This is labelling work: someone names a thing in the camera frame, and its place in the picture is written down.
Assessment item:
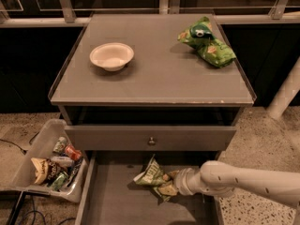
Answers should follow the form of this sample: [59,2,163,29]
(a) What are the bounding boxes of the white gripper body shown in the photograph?
[173,168,194,196]

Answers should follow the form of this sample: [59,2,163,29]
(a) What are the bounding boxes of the green jalapeno chip bag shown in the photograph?
[133,156,174,202]

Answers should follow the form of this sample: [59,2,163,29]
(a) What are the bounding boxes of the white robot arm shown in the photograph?
[174,58,300,225]

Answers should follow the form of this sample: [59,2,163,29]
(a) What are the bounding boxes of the round metal drawer knob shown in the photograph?
[148,137,156,146]

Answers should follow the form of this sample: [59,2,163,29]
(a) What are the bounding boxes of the grey open middle drawer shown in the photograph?
[75,151,223,225]

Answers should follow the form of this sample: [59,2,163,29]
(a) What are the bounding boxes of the grey drawer cabinet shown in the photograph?
[47,13,258,225]

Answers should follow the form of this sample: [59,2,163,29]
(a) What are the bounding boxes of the grey top drawer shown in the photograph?
[65,125,236,151]

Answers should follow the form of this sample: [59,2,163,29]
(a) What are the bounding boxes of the brown snack bag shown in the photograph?
[31,157,65,185]

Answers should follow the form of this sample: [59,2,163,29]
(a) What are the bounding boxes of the green chip bag with bear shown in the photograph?
[177,17,236,68]

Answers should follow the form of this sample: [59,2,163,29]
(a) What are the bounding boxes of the dark snack wrapper in bin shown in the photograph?
[67,157,83,187]

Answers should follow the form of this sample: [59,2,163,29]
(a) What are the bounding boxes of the red orange soda can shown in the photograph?
[65,144,82,161]

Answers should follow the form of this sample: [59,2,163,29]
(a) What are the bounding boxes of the green can in bin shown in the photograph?
[50,172,68,191]

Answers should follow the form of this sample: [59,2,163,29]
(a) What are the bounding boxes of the silver drink can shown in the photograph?
[51,156,74,168]

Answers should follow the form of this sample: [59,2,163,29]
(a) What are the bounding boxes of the green soda can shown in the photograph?
[52,137,68,154]

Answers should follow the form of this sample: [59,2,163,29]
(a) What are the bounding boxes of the clear plastic storage bin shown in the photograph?
[8,119,88,203]

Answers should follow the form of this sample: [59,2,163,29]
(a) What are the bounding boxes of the white paper bowl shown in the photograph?
[89,42,134,71]

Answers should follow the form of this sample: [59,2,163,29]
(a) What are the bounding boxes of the blue cable on floor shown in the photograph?
[17,195,77,225]

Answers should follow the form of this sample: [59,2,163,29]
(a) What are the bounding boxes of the black cable on floor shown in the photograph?
[0,131,40,155]

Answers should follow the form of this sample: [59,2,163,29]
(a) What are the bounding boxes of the metal window railing frame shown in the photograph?
[0,0,300,27]

